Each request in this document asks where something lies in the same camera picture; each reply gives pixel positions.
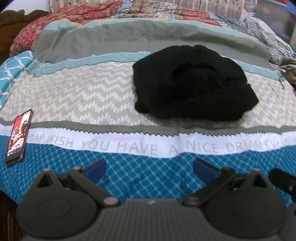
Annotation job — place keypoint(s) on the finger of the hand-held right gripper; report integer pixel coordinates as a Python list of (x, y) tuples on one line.
[(282, 179)]

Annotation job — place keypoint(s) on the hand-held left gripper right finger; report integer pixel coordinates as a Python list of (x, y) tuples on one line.
[(204, 170)]

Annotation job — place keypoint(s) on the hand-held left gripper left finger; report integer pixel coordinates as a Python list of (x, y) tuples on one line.
[(96, 170)]

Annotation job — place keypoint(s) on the black pants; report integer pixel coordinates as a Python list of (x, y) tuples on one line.
[(192, 83)]

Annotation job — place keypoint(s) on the patterned striped bed sheet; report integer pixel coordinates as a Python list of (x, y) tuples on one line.
[(92, 92)]

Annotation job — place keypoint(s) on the black smartphone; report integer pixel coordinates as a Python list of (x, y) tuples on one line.
[(18, 136)]

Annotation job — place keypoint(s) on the olive crumpled cloth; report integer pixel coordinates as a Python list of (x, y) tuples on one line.
[(289, 69)]

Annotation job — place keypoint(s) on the teal lattice patterned cloth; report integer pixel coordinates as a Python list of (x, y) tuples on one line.
[(13, 69)]

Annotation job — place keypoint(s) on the dark storage bin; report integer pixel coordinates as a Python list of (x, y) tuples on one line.
[(290, 25)]

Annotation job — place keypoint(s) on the red floral patchwork quilt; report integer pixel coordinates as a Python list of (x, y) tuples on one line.
[(46, 23)]

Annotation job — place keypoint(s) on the carved wooden headboard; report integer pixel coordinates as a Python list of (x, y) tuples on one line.
[(9, 27)]

